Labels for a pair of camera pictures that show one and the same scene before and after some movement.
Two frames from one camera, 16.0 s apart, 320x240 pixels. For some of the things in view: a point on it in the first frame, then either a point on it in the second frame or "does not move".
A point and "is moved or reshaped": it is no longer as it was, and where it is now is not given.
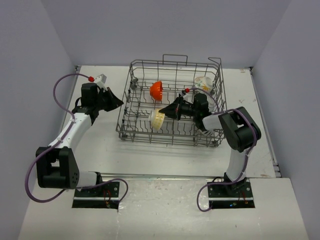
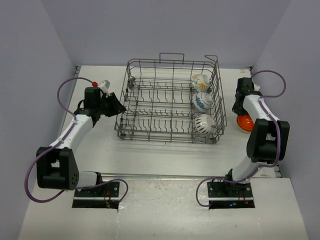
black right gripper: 176,106 → 236,110
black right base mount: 238,195 does not move
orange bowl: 156,90 is moved or reshaped
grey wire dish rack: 168,102 does not move
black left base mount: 106,196 does not move
